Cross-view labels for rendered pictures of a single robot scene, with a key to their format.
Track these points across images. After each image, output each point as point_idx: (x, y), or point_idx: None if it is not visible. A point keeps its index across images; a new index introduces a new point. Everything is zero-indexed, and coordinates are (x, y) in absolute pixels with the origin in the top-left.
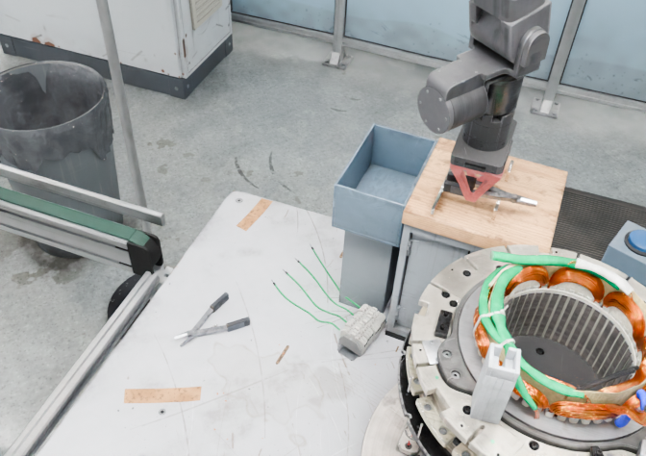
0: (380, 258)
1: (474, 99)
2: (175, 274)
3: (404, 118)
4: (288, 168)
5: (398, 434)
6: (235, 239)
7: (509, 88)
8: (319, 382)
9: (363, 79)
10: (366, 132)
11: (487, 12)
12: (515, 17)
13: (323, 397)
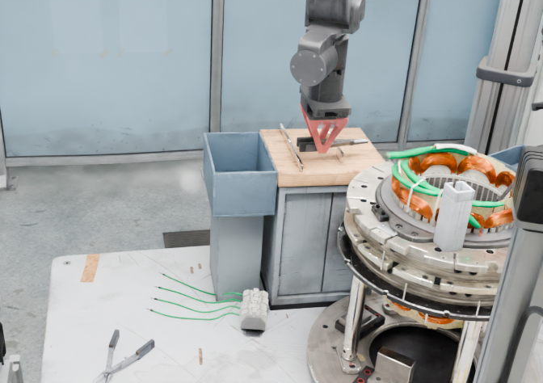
0: (253, 237)
1: (331, 53)
2: (50, 337)
3: (97, 214)
4: (5, 290)
5: (337, 364)
6: (87, 292)
7: (344, 46)
8: (246, 362)
9: (39, 192)
10: (68, 235)
11: None
12: None
13: (258, 370)
